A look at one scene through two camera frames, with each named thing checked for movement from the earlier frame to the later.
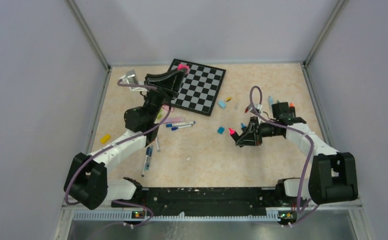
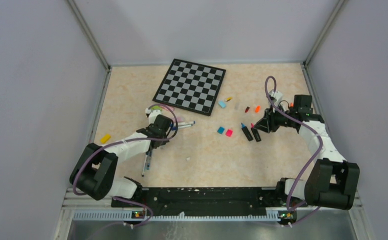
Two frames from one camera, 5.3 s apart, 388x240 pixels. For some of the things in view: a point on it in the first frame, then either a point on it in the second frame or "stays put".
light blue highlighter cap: [221, 104] stays put
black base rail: [203, 199] stays put
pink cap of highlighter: [183, 66] -> [228, 132]
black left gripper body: [155, 99] -> [163, 142]
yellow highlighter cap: [105, 138] stays put
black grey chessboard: [199, 88] stays put
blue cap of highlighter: [220, 130] stays put
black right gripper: [251, 137] -> [264, 124]
